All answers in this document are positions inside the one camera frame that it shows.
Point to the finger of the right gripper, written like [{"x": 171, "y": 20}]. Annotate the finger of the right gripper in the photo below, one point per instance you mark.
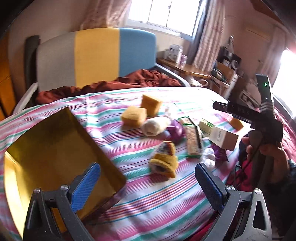
[{"x": 220, "y": 106}]

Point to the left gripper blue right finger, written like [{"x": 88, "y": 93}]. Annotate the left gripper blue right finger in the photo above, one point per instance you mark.
[{"x": 212, "y": 186}]

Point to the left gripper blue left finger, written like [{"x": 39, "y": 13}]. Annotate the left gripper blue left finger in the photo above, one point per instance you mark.
[{"x": 82, "y": 186}]

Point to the green small carton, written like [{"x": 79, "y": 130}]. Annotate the green small carton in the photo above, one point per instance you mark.
[{"x": 206, "y": 127}]

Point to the beige tea box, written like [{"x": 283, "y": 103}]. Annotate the beige tea box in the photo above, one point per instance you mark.
[{"x": 223, "y": 138}]

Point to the white plastic bag ball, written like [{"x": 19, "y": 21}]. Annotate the white plastic bag ball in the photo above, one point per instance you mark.
[{"x": 208, "y": 158}]

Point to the purple cartoon snack packet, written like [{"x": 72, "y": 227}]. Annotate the purple cartoon snack packet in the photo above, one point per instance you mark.
[{"x": 220, "y": 154}]

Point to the cracker pack green ends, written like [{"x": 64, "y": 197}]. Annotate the cracker pack green ends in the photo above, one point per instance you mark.
[{"x": 193, "y": 141}]

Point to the yellow dark knitted sock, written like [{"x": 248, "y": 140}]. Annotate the yellow dark knitted sock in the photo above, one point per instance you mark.
[{"x": 164, "y": 160}]

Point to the yellow sponge block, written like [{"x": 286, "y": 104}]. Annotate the yellow sponge block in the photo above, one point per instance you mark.
[
  {"x": 151, "y": 104},
  {"x": 134, "y": 116}
]

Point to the cream sock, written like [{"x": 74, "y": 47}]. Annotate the cream sock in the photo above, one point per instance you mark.
[{"x": 154, "y": 126}]

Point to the yellow sponge block front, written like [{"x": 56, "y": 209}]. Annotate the yellow sponge block front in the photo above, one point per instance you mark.
[{"x": 134, "y": 116}]

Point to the person right hand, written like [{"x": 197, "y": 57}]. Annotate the person right hand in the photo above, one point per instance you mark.
[{"x": 270, "y": 162}]

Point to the small yellow sponge far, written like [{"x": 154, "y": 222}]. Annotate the small yellow sponge far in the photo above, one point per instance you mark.
[{"x": 236, "y": 124}]

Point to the wooden desk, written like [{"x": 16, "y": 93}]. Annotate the wooden desk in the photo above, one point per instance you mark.
[{"x": 187, "y": 70}]

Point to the gold metal tin box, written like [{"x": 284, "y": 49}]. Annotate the gold metal tin box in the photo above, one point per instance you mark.
[{"x": 53, "y": 153}]

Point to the striped bed sheet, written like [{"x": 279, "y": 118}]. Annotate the striped bed sheet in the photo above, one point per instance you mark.
[{"x": 154, "y": 207}]

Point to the white appliance box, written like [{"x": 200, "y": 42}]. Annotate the white appliance box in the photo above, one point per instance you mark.
[{"x": 174, "y": 53}]

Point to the rust red blanket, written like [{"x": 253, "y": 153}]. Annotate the rust red blanket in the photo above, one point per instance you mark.
[{"x": 137, "y": 79}]

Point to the pink checked curtain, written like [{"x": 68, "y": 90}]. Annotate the pink checked curtain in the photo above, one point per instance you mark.
[{"x": 211, "y": 37}]

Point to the grey yellow blue headboard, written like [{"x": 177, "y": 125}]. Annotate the grey yellow blue headboard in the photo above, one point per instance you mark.
[{"x": 84, "y": 57}]

